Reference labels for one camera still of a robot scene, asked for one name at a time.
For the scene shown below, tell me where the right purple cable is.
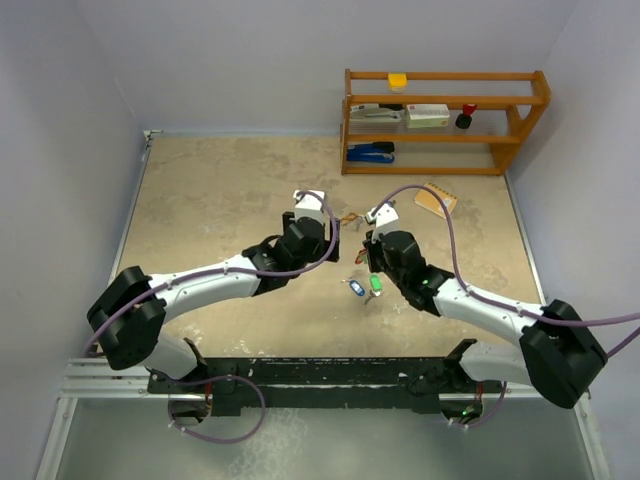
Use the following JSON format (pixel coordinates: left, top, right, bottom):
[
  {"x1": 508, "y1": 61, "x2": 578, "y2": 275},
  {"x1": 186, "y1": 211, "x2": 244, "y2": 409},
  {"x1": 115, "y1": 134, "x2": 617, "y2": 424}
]
[{"x1": 372, "y1": 185, "x2": 640, "y2": 430}]

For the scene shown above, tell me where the key with green tag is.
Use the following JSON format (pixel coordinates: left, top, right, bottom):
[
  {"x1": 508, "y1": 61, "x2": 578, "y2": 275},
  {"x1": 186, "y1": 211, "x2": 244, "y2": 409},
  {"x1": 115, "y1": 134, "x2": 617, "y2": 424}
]
[{"x1": 364, "y1": 273, "x2": 382, "y2": 305}]

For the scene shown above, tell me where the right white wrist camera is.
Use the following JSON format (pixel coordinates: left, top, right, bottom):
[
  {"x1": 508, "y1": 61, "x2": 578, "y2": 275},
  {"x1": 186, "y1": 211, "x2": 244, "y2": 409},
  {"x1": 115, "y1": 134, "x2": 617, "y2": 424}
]
[{"x1": 365, "y1": 203, "x2": 399, "y2": 240}]

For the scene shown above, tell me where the key with red tag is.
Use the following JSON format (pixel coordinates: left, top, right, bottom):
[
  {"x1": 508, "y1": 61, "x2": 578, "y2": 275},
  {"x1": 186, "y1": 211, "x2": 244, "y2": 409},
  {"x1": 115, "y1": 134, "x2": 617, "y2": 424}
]
[{"x1": 354, "y1": 249, "x2": 367, "y2": 265}]

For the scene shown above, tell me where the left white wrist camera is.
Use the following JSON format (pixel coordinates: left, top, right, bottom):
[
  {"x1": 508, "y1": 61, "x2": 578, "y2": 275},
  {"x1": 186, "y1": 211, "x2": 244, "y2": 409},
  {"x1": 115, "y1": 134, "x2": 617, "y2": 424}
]
[{"x1": 293, "y1": 190, "x2": 326, "y2": 226}]

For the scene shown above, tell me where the yellow tape dispenser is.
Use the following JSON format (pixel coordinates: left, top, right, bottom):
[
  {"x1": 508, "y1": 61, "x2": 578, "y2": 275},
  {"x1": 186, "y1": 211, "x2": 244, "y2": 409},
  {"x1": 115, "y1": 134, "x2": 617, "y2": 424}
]
[{"x1": 387, "y1": 72, "x2": 408, "y2": 93}]

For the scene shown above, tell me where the purple cable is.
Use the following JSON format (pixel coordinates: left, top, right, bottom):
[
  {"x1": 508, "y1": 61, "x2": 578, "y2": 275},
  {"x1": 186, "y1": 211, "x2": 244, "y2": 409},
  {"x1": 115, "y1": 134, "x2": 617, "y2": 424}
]
[
  {"x1": 372, "y1": 185, "x2": 640, "y2": 430},
  {"x1": 83, "y1": 189, "x2": 341, "y2": 443}
]

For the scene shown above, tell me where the brown spiral notebook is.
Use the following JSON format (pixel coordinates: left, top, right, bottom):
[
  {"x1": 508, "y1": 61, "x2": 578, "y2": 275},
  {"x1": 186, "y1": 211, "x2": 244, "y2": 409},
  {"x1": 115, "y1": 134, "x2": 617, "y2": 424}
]
[{"x1": 414, "y1": 183, "x2": 458, "y2": 219}]

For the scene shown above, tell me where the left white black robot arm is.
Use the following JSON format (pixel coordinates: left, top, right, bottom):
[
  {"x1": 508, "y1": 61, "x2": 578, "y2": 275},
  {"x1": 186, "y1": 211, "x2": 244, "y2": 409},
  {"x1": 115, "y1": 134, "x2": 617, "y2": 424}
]
[{"x1": 87, "y1": 212, "x2": 340, "y2": 392}]

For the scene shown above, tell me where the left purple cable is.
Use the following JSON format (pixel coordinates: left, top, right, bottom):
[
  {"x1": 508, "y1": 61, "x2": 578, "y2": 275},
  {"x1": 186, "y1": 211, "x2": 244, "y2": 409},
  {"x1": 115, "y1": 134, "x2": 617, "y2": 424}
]
[{"x1": 83, "y1": 189, "x2": 341, "y2": 443}]

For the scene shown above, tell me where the key with light blue tag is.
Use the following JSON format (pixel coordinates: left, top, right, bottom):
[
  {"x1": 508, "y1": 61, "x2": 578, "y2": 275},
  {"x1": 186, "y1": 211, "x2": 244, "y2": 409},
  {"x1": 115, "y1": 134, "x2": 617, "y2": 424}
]
[{"x1": 343, "y1": 279, "x2": 366, "y2": 297}]

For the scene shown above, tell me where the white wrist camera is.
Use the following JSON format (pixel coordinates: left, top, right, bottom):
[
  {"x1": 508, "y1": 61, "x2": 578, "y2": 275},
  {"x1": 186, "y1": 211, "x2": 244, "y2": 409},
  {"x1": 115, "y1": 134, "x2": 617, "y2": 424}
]
[
  {"x1": 365, "y1": 203, "x2": 399, "y2": 240},
  {"x1": 293, "y1": 190, "x2": 326, "y2": 226}
]

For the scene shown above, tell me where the white cardboard box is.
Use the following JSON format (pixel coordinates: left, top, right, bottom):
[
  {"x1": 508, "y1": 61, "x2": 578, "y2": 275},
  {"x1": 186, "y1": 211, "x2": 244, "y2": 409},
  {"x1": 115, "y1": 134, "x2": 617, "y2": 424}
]
[{"x1": 404, "y1": 104, "x2": 450, "y2": 128}]

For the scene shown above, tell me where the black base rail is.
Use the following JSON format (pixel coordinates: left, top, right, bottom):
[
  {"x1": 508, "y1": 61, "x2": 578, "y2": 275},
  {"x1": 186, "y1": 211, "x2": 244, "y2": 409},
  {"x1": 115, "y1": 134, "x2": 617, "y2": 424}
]
[{"x1": 147, "y1": 355, "x2": 503, "y2": 418}]

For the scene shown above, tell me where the white stapler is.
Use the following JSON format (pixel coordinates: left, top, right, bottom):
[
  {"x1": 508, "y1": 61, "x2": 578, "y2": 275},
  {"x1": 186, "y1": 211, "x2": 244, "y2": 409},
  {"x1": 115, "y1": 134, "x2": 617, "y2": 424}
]
[{"x1": 349, "y1": 103, "x2": 404, "y2": 123}]

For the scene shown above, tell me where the red black stamp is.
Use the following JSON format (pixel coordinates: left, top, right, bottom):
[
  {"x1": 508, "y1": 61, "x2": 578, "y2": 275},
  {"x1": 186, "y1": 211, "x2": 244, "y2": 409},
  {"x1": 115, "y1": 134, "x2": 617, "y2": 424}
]
[{"x1": 455, "y1": 104, "x2": 477, "y2": 130}]

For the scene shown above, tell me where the wooden shelf rack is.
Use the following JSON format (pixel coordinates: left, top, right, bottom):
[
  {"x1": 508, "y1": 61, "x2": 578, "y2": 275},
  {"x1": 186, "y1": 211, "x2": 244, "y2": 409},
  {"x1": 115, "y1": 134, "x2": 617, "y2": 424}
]
[{"x1": 340, "y1": 70, "x2": 551, "y2": 175}]

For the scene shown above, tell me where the orange red carabiner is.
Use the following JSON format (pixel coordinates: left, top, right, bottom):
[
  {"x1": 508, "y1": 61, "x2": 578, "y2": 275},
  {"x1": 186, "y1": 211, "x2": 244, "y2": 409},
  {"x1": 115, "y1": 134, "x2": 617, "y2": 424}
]
[{"x1": 341, "y1": 212, "x2": 359, "y2": 225}]

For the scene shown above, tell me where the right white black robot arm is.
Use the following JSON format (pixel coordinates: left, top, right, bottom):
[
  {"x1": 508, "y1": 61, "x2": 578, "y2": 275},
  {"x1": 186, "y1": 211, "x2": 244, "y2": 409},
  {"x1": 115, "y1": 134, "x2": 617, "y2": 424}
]
[{"x1": 363, "y1": 230, "x2": 608, "y2": 409}]

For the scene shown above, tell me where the blue stapler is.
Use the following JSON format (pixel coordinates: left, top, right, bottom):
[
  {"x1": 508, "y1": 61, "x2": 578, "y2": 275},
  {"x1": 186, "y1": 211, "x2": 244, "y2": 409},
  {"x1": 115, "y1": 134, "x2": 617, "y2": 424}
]
[{"x1": 346, "y1": 141, "x2": 395, "y2": 164}]

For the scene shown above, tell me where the key with yellow tag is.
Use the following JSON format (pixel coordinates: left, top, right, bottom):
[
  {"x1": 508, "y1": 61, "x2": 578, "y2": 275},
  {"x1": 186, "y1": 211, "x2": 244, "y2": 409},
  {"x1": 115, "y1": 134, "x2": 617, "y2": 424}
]
[{"x1": 353, "y1": 215, "x2": 367, "y2": 232}]

